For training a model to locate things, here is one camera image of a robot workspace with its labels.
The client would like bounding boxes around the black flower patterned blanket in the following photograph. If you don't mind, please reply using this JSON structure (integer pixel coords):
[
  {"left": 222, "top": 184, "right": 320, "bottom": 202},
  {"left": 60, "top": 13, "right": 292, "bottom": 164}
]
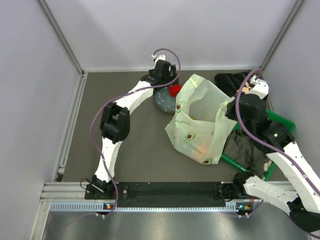
[{"left": 214, "top": 71, "right": 250, "bottom": 98}]

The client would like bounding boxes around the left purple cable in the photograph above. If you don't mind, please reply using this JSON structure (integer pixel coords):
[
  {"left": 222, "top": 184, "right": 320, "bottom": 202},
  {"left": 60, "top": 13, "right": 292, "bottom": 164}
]
[{"left": 89, "top": 48, "right": 181, "bottom": 220}]

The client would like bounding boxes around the pale green plastic bag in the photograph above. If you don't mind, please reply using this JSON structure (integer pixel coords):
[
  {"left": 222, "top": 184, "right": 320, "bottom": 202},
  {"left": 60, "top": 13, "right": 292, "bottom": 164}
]
[{"left": 165, "top": 74, "right": 236, "bottom": 165}]

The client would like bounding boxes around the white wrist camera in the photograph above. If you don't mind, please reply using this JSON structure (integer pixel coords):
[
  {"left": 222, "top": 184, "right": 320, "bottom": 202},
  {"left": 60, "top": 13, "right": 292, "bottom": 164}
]
[
  {"left": 245, "top": 76, "right": 270, "bottom": 101},
  {"left": 151, "top": 54, "right": 167, "bottom": 62}
]

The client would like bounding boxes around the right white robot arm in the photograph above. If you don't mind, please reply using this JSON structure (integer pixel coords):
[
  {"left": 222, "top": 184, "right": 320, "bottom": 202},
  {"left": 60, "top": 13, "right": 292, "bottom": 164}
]
[{"left": 225, "top": 94, "right": 320, "bottom": 233}]

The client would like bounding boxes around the green plastic bin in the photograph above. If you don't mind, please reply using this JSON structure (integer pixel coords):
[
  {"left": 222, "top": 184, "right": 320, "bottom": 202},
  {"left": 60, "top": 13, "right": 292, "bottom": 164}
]
[{"left": 221, "top": 109, "right": 296, "bottom": 181}]

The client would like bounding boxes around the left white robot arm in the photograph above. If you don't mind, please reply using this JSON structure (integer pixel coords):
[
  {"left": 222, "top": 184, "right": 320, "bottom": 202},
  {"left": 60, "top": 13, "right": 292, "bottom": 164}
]
[{"left": 92, "top": 54, "right": 177, "bottom": 199}]

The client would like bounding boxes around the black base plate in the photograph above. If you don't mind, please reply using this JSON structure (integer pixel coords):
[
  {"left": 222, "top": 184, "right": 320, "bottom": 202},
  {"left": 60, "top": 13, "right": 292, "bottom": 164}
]
[{"left": 84, "top": 181, "right": 246, "bottom": 201}]

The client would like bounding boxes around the slotted cable duct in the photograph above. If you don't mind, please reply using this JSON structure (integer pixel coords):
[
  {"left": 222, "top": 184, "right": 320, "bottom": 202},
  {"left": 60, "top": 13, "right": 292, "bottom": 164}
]
[{"left": 49, "top": 199, "right": 253, "bottom": 214}]

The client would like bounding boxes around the blue ceramic plate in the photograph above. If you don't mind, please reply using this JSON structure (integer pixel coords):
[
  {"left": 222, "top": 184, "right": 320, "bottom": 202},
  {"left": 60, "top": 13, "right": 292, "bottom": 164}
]
[{"left": 154, "top": 87, "right": 176, "bottom": 115}]

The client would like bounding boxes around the dark grey cloth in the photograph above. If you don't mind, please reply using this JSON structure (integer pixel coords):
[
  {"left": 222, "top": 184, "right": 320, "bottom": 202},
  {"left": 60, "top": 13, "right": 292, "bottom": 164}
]
[{"left": 223, "top": 129, "right": 272, "bottom": 180}]

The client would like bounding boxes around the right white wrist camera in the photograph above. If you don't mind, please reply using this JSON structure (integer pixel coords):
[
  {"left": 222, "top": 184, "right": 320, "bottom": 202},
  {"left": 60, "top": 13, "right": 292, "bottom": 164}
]
[{"left": 245, "top": 76, "right": 270, "bottom": 101}]

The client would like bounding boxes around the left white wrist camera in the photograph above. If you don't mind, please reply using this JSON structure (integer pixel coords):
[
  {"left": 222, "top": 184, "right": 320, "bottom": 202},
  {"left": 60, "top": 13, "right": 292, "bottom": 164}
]
[{"left": 151, "top": 54, "right": 167, "bottom": 62}]

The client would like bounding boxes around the red bell pepper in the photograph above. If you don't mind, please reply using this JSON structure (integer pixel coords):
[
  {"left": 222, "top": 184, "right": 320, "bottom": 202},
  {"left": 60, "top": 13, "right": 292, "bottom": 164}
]
[{"left": 168, "top": 84, "right": 182, "bottom": 98}]

